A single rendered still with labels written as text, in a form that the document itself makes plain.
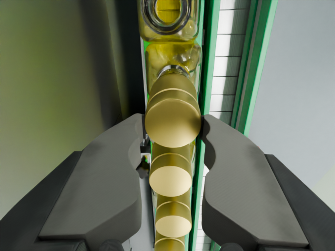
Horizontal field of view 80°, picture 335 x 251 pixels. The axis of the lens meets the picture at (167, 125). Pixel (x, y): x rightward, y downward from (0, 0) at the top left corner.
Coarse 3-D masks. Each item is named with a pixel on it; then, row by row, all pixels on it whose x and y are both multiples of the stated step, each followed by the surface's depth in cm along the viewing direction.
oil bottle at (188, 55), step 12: (156, 48) 18; (168, 48) 18; (180, 48) 18; (192, 48) 18; (156, 60) 18; (168, 60) 18; (180, 60) 18; (192, 60) 18; (156, 72) 18; (192, 72) 18
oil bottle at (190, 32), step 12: (168, 0) 18; (192, 0) 16; (168, 12) 18; (192, 12) 16; (144, 24) 17; (192, 24) 17; (144, 36) 18; (156, 36) 17; (168, 36) 17; (180, 36) 17; (192, 36) 18
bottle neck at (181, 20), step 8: (144, 0) 11; (152, 0) 12; (184, 0) 11; (144, 8) 12; (152, 8) 13; (184, 8) 11; (144, 16) 12; (152, 16) 12; (184, 16) 12; (152, 24) 12; (160, 24) 12; (168, 24) 13; (176, 24) 12; (184, 24) 12; (160, 32) 12; (168, 32) 12; (176, 32) 12
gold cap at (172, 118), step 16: (160, 80) 14; (176, 80) 13; (160, 96) 11; (176, 96) 11; (192, 96) 12; (160, 112) 11; (176, 112) 11; (192, 112) 11; (160, 128) 12; (176, 128) 12; (192, 128) 12; (160, 144) 12; (176, 144) 12
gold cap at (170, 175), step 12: (156, 144) 18; (156, 156) 16; (168, 156) 16; (180, 156) 16; (156, 168) 15; (168, 168) 15; (180, 168) 15; (156, 180) 15; (168, 180) 15; (180, 180) 15; (168, 192) 16; (180, 192) 16
